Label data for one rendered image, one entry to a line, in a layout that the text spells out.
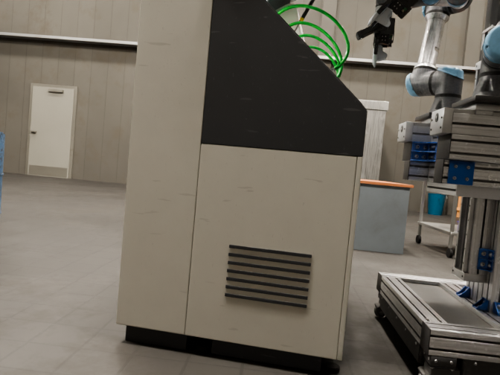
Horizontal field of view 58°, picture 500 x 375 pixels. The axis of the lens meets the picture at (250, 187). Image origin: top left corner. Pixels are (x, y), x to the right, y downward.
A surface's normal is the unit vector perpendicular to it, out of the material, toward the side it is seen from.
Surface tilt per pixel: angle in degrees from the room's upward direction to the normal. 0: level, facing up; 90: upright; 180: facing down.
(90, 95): 90
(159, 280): 90
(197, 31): 90
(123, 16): 90
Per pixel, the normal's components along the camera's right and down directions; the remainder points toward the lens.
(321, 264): -0.18, 0.04
